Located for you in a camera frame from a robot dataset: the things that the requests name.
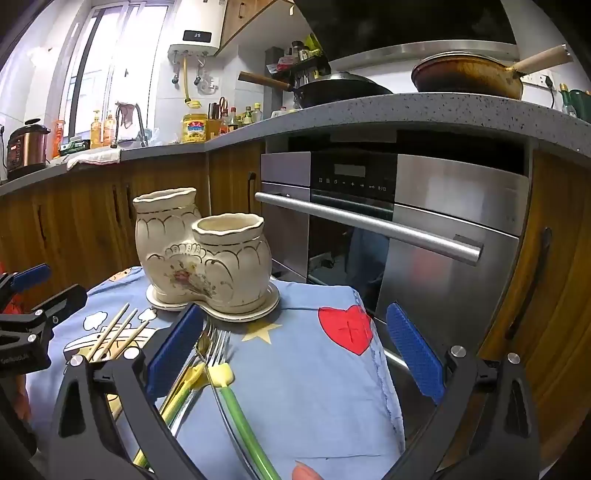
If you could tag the knife block with knives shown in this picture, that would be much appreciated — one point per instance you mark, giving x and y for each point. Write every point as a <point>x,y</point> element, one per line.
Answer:
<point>213,124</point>

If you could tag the kitchen window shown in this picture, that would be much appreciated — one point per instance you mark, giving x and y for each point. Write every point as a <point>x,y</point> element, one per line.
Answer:
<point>120,55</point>

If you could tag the brown frying pan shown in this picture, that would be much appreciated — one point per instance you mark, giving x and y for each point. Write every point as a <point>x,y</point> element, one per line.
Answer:
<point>461,78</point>

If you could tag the wall socket with plug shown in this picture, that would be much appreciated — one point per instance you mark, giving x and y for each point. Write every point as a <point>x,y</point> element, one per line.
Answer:
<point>547,83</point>

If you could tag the yellow flower decoration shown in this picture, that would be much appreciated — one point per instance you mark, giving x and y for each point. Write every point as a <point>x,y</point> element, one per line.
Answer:
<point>240,415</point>

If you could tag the grey hanging rag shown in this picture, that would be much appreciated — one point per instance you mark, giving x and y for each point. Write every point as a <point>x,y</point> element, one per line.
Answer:
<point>125,115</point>

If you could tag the dark green container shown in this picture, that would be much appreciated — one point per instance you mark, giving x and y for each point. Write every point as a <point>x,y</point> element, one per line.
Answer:
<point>575,102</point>

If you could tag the yellow dish soap bottle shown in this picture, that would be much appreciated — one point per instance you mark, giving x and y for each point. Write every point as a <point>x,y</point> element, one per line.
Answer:
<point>95,131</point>

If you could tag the small orange bottle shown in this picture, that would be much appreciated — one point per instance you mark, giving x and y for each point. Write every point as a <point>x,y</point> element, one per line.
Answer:
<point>59,134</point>

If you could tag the kitchen faucet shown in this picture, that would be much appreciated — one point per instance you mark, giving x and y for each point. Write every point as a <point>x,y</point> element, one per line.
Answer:
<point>143,134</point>

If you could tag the yellow cooking oil jug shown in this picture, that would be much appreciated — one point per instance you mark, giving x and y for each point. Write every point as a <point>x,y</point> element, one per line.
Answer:
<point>195,129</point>

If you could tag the dark red rice cooker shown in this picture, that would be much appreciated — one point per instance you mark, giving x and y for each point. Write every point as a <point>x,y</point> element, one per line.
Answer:
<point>25,152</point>

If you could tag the wooden wall cabinet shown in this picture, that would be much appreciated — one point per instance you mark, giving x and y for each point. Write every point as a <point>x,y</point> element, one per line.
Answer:
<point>244,18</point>

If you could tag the person's right hand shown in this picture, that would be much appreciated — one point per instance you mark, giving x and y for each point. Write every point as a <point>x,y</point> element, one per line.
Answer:
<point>305,471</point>

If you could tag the blue printed cloth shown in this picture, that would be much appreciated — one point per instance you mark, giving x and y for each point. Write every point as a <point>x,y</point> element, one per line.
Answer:
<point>314,406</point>

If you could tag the stainless built-in oven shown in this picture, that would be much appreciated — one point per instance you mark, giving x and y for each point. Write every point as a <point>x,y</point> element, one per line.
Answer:
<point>443,194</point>

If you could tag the wooden chopstick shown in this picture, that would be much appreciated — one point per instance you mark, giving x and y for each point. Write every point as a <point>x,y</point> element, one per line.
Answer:
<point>134,338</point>
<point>121,332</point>
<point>111,325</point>

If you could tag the cream ceramic double utensil holder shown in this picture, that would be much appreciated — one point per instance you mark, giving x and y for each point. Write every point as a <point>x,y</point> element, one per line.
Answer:
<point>207,263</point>

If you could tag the row of sauce bottles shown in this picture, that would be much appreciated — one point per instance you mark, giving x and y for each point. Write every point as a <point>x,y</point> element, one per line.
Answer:
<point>240,120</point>

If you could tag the grey speckled countertop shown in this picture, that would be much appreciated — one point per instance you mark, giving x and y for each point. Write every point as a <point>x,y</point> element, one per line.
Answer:
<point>415,115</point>

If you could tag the orange soap bottle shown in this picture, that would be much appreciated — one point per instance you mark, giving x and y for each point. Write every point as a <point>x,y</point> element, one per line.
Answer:
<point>109,131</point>

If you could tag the black wall rack with jars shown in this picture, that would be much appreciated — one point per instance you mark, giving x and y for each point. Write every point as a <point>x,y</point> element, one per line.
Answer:
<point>295,57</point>

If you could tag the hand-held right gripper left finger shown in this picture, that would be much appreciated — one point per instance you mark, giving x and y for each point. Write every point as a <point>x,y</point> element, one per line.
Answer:
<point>175,350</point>

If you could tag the white water heater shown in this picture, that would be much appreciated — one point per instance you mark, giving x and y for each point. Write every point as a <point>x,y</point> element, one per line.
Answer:
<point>194,42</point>

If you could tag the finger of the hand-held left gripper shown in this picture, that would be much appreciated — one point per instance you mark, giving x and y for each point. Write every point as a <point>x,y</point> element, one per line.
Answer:
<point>31,276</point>
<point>62,302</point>

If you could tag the white dish towel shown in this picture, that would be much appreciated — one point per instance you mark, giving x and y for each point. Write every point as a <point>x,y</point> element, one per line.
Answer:
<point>92,157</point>

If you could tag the green package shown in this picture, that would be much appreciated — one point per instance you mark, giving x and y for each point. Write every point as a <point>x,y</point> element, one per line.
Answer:
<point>74,146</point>

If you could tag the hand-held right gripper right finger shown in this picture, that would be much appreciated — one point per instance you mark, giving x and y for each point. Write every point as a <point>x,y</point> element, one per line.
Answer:
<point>413,355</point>

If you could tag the black range hood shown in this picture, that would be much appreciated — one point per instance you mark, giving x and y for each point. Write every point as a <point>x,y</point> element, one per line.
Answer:
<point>392,23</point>

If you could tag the cream ceramic drip tray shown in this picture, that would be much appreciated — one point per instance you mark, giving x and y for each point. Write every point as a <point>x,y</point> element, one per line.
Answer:
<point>258,311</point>

